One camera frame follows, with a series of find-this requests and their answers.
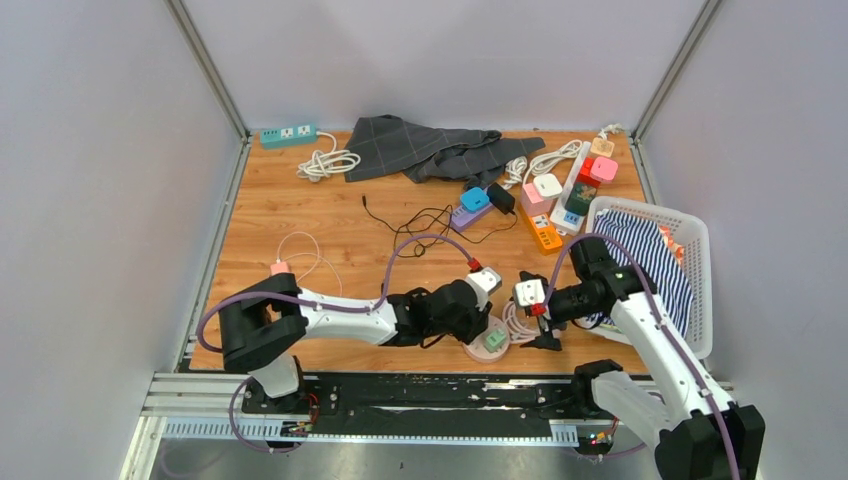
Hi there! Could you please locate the white square plug adapter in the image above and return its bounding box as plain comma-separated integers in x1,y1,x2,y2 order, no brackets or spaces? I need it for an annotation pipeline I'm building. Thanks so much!
532,173,563,200

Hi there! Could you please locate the teal power strip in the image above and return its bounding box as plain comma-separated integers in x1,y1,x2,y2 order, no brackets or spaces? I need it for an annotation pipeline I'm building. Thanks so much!
259,124,318,150

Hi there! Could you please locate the long white power strip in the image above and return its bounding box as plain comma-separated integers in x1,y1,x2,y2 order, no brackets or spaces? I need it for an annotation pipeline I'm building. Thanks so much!
549,141,590,236

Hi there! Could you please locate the round pink power socket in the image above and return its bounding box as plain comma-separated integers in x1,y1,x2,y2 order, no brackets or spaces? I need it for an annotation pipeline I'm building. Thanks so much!
463,315,510,364

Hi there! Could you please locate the pink USB charger plug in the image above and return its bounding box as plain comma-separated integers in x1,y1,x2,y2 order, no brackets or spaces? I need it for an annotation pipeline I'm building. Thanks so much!
269,261,291,276

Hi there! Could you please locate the pink cube socket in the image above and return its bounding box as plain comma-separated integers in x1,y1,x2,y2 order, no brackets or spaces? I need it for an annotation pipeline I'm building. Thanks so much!
520,182,550,217

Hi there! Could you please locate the thin pink charger cable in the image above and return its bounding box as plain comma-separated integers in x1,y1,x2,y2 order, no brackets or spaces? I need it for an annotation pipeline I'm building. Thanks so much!
275,231,344,299

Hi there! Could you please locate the beige tag adapter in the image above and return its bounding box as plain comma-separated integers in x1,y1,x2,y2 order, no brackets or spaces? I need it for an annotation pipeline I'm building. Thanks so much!
588,137,615,158

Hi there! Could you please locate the white coiled cord back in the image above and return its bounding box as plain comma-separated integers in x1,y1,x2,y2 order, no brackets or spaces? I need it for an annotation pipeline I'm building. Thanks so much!
501,139,583,191

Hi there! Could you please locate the blue square plug adapter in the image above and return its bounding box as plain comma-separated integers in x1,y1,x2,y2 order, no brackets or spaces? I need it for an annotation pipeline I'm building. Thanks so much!
460,187,490,213

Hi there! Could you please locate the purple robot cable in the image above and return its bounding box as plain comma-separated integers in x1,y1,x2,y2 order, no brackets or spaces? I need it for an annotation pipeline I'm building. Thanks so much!
529,233,740,480
196,233,484,455

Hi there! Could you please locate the black power adapter brick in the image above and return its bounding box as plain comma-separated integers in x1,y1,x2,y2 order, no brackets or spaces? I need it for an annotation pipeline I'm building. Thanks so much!
486,183,516,215

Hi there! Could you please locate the blue white striped cloth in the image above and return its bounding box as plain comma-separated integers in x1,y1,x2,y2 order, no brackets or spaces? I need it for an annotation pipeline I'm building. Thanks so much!
593,209,694,335

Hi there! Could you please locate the black mounting base rail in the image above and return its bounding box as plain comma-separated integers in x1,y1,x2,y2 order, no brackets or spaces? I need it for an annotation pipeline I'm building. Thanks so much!
240,372,613,438

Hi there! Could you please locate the red plug adapter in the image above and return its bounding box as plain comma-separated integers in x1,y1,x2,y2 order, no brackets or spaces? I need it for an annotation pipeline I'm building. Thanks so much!
575,157,601,188

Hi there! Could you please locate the dark green plug adapter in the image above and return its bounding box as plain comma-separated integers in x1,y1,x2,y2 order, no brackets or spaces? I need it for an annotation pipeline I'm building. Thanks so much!
565,183,597,217

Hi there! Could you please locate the white power cord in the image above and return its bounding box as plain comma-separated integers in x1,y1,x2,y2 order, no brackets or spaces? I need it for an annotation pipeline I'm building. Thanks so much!
296,131,362,183

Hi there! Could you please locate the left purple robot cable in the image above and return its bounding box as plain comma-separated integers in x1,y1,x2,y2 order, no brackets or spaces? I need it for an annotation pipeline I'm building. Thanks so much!
196,233,484,455

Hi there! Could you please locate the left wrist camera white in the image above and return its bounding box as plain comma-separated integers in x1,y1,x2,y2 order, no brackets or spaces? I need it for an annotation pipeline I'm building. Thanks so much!
465,267,502,296

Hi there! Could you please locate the orange power strip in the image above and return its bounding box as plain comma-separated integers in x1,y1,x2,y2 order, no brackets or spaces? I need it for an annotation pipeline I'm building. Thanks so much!
518,205,563,255

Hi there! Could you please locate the purple USB power strip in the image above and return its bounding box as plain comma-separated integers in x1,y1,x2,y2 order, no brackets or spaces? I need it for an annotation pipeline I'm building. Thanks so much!
449,204,494,233

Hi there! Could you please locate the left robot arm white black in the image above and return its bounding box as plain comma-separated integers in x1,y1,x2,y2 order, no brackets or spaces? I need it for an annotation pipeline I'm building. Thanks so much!
217,268,502,413

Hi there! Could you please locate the thin black adapter cable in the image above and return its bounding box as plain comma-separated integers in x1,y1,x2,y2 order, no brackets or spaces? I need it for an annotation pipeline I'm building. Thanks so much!
360,193,519,260

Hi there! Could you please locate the white plastic basket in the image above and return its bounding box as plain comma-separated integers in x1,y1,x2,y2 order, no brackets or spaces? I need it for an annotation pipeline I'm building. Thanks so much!
583,196,713,360

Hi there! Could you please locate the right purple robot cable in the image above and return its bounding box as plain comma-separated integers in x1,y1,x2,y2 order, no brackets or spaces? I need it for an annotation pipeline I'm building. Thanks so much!
529,233,740,480

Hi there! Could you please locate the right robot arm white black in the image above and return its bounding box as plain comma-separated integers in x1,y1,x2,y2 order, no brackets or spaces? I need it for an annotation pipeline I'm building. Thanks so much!
513,233,766,479

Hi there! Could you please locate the pink square plug adapter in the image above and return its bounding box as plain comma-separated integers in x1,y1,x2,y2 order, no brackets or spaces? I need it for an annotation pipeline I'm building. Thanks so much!
589,156,619,183

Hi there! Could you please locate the dark grey checked cloth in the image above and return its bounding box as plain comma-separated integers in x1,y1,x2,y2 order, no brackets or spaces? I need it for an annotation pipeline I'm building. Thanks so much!
344,115,546,189

